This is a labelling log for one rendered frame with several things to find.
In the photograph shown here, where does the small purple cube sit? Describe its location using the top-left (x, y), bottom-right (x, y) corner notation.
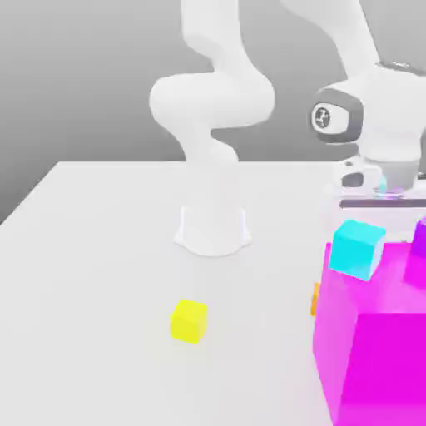
top-left (409, 216), bottom-right (426, 260)

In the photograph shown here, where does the large magenta box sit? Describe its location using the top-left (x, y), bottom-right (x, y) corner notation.
top-left (312, 241), bottom-right (426, 426)

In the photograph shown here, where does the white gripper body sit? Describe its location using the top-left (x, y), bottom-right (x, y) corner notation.
top-left (321, 185), bottom-right (426, 245)

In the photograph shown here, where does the small yellow cube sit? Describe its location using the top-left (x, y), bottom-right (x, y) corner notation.
top-left (170, 298), bottom-right (210, 346)

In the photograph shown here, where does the small orange cube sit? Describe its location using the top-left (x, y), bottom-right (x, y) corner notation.
top-left (310, 281), bottom-right (321, 317)

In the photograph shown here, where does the small cyan cube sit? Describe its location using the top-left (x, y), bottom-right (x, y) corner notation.
top-left (328, 219), bottom-right (388, 282)

